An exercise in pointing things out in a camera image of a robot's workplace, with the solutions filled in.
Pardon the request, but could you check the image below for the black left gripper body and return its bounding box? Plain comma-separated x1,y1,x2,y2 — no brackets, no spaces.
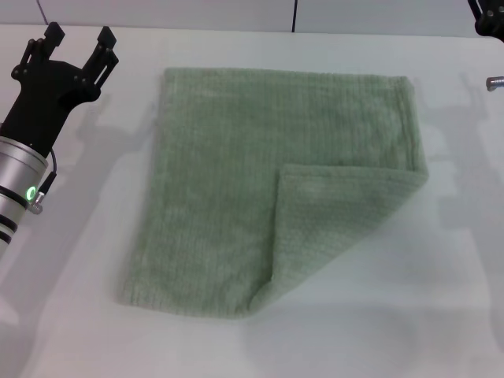
0,60,100,155

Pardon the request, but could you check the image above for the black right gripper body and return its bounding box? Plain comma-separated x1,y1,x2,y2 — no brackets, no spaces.
467,0,504,39

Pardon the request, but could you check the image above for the green terry towel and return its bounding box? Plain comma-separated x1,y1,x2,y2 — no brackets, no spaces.
113,66,430,318

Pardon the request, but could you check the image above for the left arm wrist cable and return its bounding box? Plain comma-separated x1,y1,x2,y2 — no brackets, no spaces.
28,147,58,216

